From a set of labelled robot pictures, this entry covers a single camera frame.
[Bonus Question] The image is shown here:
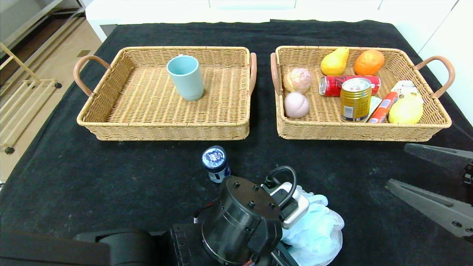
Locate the grey metal shelf frame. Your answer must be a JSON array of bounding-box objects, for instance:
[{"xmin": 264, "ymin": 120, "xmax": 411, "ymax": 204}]
[{"xmin": 0, "ymin": 0, "xmax": 85, "ymax": 48}]

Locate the small blue white bottle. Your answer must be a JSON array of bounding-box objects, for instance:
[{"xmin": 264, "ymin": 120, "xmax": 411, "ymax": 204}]
[{"xmin": 201, "ymin": 146, "xmax": 231, "ymax": 184}]

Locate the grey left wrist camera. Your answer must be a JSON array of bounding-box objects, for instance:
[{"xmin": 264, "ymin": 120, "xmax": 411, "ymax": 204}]
[{"xmin": 264, "ymin": 182, "xmax": 310, "ymax": 229}]

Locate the light blue bath loofah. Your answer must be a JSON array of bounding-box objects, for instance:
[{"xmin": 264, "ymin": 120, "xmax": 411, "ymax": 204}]
[{"xmin": 281, "ymin": 185, "xmax": 345, "ymax": 266}]

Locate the teal plastic mug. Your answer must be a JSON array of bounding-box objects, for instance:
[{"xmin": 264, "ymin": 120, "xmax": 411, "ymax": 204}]
[{"xmin": 166, "ymin": 55, "xmax": 204, "ymax": 101}]

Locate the orange sausage stick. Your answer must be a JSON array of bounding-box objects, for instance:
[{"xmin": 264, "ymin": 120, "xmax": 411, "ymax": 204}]
[{"xmin": 368, "ymin": 92, "xmax": 398, "ymax": 124}]

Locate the red cola can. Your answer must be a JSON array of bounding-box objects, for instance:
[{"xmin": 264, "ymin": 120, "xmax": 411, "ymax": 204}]
[{"xmin": 319, "ymin": 75, "xmax": 381, "ymax": 98}]

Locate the yellow pear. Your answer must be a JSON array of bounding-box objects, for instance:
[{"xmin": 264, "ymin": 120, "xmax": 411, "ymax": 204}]
[{"xmin": 320, "ymin": 47, "xmax": 349, "ymax": 76}]

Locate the lumpy pink bread bun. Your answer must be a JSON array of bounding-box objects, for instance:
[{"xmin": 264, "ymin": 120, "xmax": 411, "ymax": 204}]
[{"xmin": 283, "ymin": 68, "xmax": 312, "ymax": 95}]

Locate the empty wicker basket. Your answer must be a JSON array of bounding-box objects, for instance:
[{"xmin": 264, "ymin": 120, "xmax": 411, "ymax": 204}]
[{"xmin": 73, "ymin": 46, "xmax": 257, "ymax": 141}]

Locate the yellow lemon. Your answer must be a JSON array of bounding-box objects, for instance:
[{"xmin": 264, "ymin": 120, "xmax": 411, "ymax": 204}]
[{"xmin": 388, "ymin": 94, "xmax": 424, "ymax": 124}]

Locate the gold Red Bull can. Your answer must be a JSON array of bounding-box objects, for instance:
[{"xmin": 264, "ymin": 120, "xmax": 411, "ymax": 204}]
[{"xmin": 340, "ymin": 77, "xmax": 372, "ymax": 123}]

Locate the cream wooden rack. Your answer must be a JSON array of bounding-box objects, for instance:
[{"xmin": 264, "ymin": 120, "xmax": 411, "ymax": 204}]
[{"xmin": 0, "ymin": 42, "xmax": 62, "ymax": 156}]

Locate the orange fruit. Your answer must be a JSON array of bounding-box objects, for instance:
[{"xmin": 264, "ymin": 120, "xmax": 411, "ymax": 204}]
[{"xmin": 354, "ymin": 50, "xmax": 385, "ymax": 76}]

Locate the white tea carton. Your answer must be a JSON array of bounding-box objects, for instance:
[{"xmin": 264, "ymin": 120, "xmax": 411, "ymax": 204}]
[{"xmin": 392, "ymin": 80, "xmax": 420, "ymax": 98}]

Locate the pink peach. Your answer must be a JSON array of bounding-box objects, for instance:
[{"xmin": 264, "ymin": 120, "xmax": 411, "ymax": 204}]
[{"xmin": 284, "ymin": 92, "xmax": 310, "ymax": 119}]

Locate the wicker basket with food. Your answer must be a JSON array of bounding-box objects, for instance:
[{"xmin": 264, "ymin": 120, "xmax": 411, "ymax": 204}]
[{"xmin": 270, "ymin": 46, "xmax": 455, "ymax": 142}]

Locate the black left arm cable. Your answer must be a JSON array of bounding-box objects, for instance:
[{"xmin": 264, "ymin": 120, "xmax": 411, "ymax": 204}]
[{"xmin": 264, "ymin": 166, "xmax": 298, "ymax": 207}]

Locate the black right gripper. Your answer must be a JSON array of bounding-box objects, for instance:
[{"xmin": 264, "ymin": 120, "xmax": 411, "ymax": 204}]
[{"xmin": 385, "ymin": 143, "xmax": 473, "ymax": 243}]

